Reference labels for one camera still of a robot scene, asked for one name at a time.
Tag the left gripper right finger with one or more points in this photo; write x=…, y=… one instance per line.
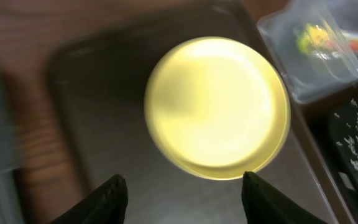
x=264, y=204

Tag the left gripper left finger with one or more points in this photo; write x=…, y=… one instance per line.
x=105, y=205

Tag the green orange snack wrapper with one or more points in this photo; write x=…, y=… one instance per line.
x=316, y=39

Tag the black waste tray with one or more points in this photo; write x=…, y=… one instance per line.
x=334, y=125

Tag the yellow round plate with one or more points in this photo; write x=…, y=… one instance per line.
x=216, y=108

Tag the clear plastic bin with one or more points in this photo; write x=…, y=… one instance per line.
x=311, y=77

